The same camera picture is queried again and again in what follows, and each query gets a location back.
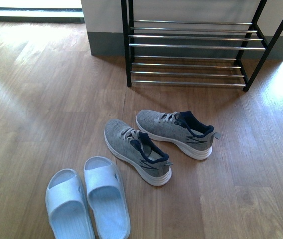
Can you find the grey sneaker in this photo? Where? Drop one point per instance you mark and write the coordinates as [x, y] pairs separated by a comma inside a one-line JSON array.
[[180, 128], [137, 149]]

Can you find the light blue slipper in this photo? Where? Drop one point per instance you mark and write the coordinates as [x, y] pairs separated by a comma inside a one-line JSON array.
[[67, 208], [106, 198]]

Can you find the black metal shoe rack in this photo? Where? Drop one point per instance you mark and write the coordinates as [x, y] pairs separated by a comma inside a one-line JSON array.
[[214, 58]]

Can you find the grey window frame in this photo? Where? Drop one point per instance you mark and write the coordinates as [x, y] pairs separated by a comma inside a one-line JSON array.
[[42, 15]]

